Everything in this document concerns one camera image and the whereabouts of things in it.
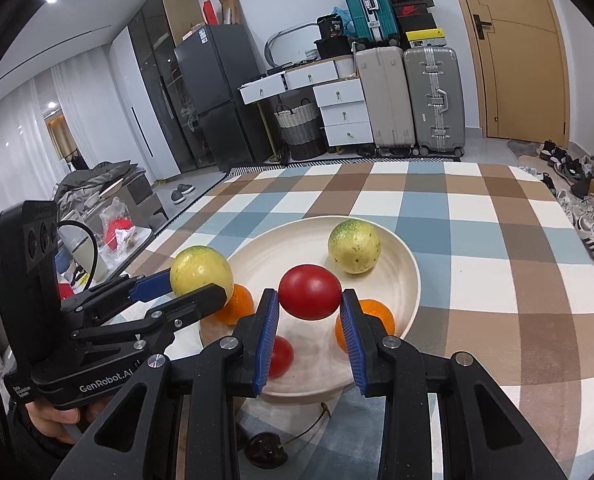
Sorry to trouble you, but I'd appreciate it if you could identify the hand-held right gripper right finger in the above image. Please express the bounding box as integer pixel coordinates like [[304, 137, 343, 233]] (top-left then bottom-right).
[[340, 288, 570, 480]]

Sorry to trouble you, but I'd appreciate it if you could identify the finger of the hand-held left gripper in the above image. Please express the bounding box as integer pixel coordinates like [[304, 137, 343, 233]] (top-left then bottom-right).
[[57, 268, 176, 325], [70, 284, 228, 350]]

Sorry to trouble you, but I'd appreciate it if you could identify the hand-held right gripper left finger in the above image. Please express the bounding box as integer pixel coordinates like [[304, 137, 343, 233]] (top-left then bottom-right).
[[50, 287, 281, 480]]

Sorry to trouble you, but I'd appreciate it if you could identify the red tomato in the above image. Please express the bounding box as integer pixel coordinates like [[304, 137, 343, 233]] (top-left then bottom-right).
[[267, 335, 295, 380], [278, 265, 343, 320]]

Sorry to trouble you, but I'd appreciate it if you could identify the small yellow passion fruit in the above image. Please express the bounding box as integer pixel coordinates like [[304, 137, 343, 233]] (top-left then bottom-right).
[[169, 245, 235, 301]]

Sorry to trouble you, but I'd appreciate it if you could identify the orange mandarin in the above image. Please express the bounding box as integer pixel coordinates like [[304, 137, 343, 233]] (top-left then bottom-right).
[[334, 299, 396, 354], [212, 283, 254, 326]]

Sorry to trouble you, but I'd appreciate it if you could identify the cream round plate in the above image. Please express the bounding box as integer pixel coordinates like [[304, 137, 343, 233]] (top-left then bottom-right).
[[198, 215, 422, 401]]

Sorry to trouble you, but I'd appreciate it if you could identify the large yellow-green passion fruit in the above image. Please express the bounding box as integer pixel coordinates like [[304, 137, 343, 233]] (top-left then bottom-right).
[[327, 218, 382, 275]]

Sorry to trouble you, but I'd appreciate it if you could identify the person's left forearm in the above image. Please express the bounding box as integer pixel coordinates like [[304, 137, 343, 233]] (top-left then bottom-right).
[[4, 407, 75, 480]]

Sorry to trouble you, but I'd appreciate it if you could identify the person's left hand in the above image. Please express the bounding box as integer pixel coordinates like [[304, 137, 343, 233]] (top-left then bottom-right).
[[24, 394, 111, 448]]

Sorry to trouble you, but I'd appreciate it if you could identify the red item in plastic bag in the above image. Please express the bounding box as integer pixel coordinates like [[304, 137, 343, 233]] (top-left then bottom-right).
[[100, 197, 139, 253]]

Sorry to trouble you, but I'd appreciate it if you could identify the white jug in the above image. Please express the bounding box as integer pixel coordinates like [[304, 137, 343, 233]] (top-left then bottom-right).
[[57, 222, 110, 282]]

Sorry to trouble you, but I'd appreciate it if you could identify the dark cherry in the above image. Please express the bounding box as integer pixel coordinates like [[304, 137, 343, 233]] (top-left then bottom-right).
[[243, 432, 289, 467]]

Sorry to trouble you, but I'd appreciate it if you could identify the grey jacket heap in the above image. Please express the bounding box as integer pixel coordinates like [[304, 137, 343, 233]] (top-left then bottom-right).
[[52, 160, 148, 211]]

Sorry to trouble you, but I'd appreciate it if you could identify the white curtain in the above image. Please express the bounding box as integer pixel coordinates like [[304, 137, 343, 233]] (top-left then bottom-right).
[[0, 60, 128, 241]]

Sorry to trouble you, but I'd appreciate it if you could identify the striped floor rug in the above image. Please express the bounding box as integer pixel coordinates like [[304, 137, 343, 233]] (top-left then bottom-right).
[[152, 156, 462, 241]]

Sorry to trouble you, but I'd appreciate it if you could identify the checkered tablecloth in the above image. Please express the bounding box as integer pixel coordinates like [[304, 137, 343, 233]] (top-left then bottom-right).
[[122, 157, 594, 480]]

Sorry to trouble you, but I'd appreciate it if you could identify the white wardrobe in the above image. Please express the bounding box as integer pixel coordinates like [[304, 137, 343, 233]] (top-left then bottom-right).
[[110, 27, 183, 181]]

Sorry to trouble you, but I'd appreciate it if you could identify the dark grey refrigerator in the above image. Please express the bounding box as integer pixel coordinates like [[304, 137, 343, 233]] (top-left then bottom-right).
[[173, 23, 273, 173]]

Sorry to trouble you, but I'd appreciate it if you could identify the woven basket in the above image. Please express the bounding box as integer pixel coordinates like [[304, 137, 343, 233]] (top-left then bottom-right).
[[273, 100, 327, 160]]

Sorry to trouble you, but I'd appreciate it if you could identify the dark glass cabinet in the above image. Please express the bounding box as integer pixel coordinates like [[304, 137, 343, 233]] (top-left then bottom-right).
[[127, 0, 218, 176]]

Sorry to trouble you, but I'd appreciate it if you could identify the white drawer desk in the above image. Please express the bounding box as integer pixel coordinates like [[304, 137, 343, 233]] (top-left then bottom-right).
[[237, 57, 375, 153]]

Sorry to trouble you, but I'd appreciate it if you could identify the beige suitcase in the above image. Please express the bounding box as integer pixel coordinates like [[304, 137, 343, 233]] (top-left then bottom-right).
[[354, 46, 419, 157]]

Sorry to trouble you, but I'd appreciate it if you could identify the silver suitcase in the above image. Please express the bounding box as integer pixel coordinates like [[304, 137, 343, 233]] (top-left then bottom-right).
[[403, 45, 466, 158]]

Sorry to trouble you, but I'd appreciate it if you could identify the grey doormat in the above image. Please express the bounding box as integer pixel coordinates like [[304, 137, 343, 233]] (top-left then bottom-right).
[[507, 139, 546, 159]]

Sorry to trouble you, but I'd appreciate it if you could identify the pile of sneakers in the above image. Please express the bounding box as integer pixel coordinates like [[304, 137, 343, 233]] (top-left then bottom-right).
[[517, 140, 594, 268]]

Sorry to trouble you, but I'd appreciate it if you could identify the grey curved tube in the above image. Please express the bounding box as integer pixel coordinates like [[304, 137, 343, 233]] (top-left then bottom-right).
[[264, 24, 318, 68]]

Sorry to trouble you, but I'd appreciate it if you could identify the black storage bin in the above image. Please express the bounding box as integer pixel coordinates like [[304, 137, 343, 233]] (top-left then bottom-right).
[[313, 36, 354, 59]]

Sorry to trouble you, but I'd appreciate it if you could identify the black labelled box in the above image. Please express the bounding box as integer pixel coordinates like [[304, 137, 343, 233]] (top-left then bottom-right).
[[317, 14, 348, 40]]

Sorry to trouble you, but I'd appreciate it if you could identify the yellow and black shoe box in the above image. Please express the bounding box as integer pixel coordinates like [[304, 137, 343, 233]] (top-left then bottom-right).
[[406, 27, 445, 50]]

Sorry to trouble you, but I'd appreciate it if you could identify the blue plastic bag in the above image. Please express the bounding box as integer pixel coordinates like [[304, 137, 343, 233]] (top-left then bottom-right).
[[332, 7, 356, 33]]

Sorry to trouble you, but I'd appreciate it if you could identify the wooden door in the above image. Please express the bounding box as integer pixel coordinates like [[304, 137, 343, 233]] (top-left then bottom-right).
[[444, 0, 570, 142]]

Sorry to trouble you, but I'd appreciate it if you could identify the plain black shoe box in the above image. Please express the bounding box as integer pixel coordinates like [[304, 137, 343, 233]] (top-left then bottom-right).
[[397, 15, 438, 31]]

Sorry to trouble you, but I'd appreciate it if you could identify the red and black shoe box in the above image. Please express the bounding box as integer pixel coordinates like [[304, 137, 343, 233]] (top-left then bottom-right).
[[394, 4, 435, 19]]

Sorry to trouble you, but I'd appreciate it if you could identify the teal suitcase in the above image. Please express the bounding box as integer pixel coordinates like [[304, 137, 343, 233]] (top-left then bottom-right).
[[337, 0, 398, 45]]

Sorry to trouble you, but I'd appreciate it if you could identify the black cable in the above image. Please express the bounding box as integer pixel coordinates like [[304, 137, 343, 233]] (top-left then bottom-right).
[[56, 219, 99, 287]]

